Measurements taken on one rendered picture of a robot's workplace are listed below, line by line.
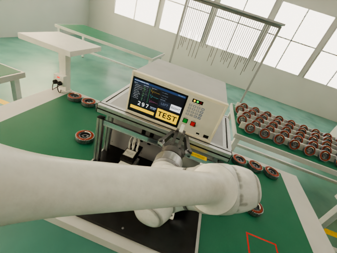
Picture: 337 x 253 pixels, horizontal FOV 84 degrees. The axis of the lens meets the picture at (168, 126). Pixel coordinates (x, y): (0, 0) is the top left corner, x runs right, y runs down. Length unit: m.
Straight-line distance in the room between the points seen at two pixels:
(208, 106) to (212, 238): 0.62
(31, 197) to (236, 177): 0.35
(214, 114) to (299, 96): 7.12
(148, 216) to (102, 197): 0.24
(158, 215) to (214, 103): 0.53
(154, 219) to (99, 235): 0.49
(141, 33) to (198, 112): 6.82
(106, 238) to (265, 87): 7.06
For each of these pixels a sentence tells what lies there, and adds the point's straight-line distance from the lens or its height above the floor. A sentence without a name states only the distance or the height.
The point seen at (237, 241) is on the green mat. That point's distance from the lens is 1.11.
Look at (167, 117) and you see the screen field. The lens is 0.87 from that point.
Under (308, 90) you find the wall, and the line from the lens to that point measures 7.91.
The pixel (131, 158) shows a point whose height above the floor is 0.92.
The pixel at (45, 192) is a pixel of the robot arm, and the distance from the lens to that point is 0.21.
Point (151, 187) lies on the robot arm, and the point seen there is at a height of 1.38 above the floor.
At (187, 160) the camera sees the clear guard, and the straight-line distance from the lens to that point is 0.82.
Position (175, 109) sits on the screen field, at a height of 1.22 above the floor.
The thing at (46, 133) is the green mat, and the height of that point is 0.75.
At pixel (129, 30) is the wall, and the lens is 7.72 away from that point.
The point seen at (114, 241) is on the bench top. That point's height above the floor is 0.75.
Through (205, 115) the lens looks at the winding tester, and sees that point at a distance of 0.84.
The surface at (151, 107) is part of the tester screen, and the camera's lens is 0.87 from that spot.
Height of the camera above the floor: 1.57
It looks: 31 degrees down
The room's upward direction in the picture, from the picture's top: 18 degrees clockwise
